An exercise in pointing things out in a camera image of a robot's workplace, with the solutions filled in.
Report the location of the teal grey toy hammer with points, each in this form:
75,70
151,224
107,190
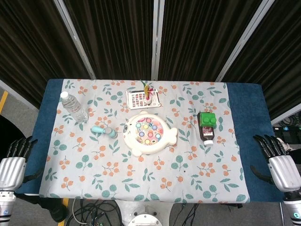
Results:
105,131

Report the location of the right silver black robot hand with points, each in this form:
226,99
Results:
281,170

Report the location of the floral patterned tablecloth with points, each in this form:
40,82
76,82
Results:
141,153

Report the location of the green toy building block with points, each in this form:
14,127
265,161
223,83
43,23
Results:
208,120

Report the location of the blue table cover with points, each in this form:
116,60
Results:
249,131

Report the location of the colourful feather shuttlecock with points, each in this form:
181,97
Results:
148,93

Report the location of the white whack-a-mole game board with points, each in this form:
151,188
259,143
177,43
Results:
148,134

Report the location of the brown bottle with white cap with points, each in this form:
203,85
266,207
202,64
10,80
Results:
207,134

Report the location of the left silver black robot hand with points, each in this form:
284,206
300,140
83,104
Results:
11,168

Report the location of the white card with coloured squares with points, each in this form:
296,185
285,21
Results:
142,100

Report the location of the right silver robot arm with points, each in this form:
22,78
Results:
292,208

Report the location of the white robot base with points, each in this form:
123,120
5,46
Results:
144,214

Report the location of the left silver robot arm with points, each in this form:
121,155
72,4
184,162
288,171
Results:
5,207

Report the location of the clear plastic water bottle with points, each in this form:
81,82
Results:
74,108

